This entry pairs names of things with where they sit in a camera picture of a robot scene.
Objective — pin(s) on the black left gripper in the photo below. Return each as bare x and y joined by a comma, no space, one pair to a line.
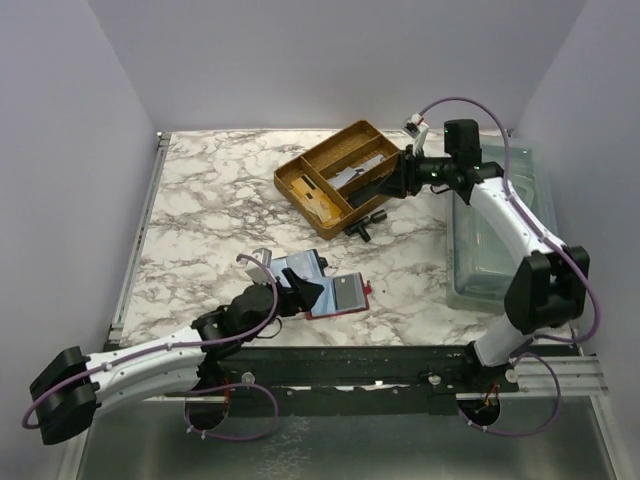
286,298

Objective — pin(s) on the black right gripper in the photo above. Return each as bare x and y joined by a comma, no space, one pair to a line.
408,170

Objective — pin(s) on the black leather card holder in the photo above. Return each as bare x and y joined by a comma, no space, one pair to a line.
306,265

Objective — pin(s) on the red leather card holder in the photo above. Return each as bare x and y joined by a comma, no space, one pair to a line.
345,294

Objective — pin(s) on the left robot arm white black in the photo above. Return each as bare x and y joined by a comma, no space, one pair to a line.
74,387

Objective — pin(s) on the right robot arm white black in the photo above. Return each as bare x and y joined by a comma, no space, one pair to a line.
548,289

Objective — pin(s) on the black cards in tray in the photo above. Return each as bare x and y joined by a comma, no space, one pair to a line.
365,194

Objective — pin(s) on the grey cards in tray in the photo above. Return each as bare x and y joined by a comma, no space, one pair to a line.
370,164

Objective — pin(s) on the yellow cards in tray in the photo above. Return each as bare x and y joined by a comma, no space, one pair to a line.
316,201

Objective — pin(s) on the black T-shaped pipe fitting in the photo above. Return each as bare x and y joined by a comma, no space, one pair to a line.
360,227

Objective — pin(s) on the brown woven organizer tray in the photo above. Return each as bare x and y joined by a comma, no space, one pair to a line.
350,146

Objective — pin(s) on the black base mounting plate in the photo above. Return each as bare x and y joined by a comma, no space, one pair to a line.
349,381

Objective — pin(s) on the clear plastic storage box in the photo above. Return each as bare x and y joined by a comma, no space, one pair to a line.
479,265

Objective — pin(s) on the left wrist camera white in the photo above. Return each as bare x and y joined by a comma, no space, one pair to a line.
256,270

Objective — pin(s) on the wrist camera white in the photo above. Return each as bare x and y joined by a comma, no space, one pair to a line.
417,128
256,270

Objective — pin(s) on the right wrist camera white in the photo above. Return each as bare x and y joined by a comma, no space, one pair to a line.
417,128

